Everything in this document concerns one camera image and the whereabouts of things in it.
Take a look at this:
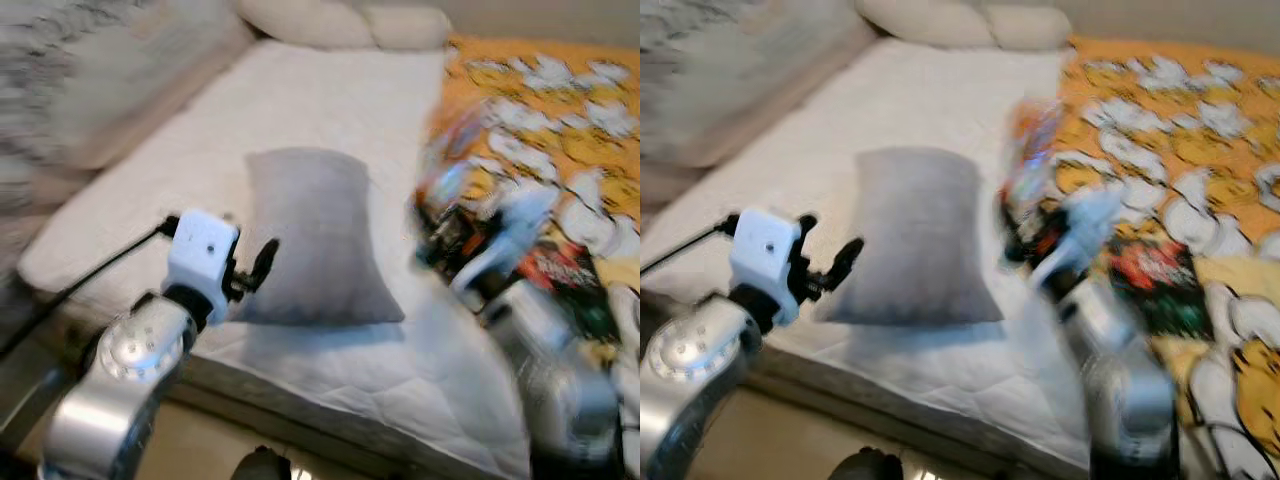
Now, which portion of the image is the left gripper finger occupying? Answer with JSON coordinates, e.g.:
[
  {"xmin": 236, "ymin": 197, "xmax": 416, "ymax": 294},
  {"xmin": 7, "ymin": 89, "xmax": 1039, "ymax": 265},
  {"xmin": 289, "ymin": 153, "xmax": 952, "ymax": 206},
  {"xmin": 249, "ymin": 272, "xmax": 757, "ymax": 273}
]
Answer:
[
  {"xmin": 830, "ymin": 240, "xmax": 864, "ymax": 289},
  {"xmin": 251, "ymin": 240, "xmax": 280, "ymax": 289}
]

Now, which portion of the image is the grey pillow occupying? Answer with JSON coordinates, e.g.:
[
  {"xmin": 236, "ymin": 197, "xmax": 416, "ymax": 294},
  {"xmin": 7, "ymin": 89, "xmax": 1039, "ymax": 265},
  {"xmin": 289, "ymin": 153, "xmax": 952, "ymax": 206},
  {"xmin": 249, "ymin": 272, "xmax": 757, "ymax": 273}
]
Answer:
[
  {"xmin": 820, "ymin": 148, "xmax": 1004, "ymax": 326},
  {"xmin": 232, "ymin": 148, "xmax": 407, "ymax": 327}
]

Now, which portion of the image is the colourful shiny packet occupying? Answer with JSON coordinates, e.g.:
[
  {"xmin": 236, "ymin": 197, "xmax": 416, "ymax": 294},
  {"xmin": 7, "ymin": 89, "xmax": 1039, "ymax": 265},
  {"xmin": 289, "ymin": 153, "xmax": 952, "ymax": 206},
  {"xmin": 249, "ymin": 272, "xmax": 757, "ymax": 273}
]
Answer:
[
  {"xmin": 1005, "ymin": 98, "xmax": 1066, "ymax": 216},
  {"xmin": 415, "ymin": 100, "xmax": 486, "ymax": 216}
]

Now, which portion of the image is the dark book with red print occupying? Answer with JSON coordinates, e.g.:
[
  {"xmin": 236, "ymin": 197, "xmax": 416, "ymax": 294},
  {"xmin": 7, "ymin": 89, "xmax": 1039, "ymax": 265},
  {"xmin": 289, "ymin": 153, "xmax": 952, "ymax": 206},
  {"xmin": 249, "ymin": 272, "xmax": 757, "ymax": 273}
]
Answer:
[
  {"xmin": 1108, "ymin": 238, "xmax": 1206, "ymax": 341},
  {"xmin": 518, "ymin": 240, "xmax": 623, "ymax": 346}
]

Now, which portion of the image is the orange cartoon print blanket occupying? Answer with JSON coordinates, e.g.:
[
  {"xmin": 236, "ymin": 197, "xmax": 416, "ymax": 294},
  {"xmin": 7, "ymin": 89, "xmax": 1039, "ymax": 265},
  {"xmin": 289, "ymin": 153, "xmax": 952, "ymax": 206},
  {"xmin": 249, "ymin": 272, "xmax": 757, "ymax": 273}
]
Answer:
[
  {"xmin": 420, "ymin": 35, "xmax": 641, "ymax": 421},
  {"xmin": 1010, "ymin": 35, "xmax": 1280, "ymax": 480}
]

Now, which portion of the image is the white quilted mattress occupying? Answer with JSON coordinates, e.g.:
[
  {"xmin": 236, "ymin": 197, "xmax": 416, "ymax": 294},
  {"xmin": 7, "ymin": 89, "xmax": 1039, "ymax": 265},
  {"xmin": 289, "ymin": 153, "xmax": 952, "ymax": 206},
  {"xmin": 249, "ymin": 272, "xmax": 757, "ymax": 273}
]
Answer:
[
  {"xmin": 18, "ymin": 40, "xmax": 536, "ymax": 480},
  {"xmin": 640, "ymin": 40, "xmax": 1101, "ymax": 480}
]

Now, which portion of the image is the cream pillow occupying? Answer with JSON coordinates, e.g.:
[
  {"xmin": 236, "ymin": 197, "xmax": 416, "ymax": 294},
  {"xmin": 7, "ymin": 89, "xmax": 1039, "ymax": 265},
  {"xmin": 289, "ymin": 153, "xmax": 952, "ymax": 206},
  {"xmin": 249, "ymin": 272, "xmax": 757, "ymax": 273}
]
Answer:
[
  {"xmin": 238, "ymin": 0, "xmax": 376, "ymax": 51},
  {"xmin": 858, "ymin": 0, "xmax": 996, "ymax": 51},
  {"xmin": 985, "ymin": 5, "xmax": 1073, "ymax": 51},
  {"xmin": 365, "ymin": 5, "xmax": 451, "ymax": 51}
]

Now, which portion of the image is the grey patterned white duvet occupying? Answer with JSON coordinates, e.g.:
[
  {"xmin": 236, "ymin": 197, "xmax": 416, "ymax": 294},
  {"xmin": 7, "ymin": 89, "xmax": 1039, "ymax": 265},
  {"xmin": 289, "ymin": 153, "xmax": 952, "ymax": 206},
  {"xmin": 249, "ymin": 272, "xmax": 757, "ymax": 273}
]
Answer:
[
  {"xmin": 640, "ymin": 0, "xmax": 879, "ymax": 169},
  {"xmin": 0, "ymin": 0, "xmax": 253, "ymax": 173}
]

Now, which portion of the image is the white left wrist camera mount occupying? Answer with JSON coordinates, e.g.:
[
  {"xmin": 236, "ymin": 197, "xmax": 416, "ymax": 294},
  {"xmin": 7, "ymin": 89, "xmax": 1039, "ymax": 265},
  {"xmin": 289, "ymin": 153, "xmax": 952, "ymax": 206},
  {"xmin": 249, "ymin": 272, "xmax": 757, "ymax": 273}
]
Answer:
[
  {"xmin": 163, "ymin": 208, "xmax": 242, "ymax": 326},
  {"xmin": 728, "ymin": 208, "xmax": 807, "ymax": 328}
]

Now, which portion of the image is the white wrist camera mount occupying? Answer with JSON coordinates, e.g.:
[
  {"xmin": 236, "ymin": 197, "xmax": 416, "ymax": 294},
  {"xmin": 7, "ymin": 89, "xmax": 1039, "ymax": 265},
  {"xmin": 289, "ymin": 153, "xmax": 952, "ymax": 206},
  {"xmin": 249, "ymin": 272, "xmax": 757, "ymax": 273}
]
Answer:
[
  {"xmin": 448, "ymin": 185, "xmax": 559, "ymax": 296},
  {"xmin": 1030, "ymin": 185, "xmax": 1126, "ymax": 296},
  {"xmin": 163, "ymin": 208, "xmax": 242, "ymax": 326},
  {"xmin": 728, "ymin": 208, "xmax": 807, "ymax": 328}
]

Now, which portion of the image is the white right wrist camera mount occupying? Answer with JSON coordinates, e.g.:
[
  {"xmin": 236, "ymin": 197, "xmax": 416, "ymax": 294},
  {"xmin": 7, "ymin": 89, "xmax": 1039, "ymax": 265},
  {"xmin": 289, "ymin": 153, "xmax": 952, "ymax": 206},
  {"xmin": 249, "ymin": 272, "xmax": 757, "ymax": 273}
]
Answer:
[
  {"xmin": 448, "ymin": 185, "xmax": 559, "ymax": 296},
  {"xmin": 1030, "ymin": 185, "xmax": 1126, "ymax": 296}
]

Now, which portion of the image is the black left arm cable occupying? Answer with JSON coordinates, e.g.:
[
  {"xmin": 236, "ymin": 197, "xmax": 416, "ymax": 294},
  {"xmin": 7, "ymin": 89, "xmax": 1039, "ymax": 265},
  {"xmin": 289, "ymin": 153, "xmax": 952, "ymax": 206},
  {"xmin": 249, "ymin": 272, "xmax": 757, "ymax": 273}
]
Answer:
[
  {"xmin": 640, "ymin": 218, "xmax": 739, "ymax": 276},
  {"xmin": 0, "ymin": 218, "xmax": 179, "ymax": 359}
]

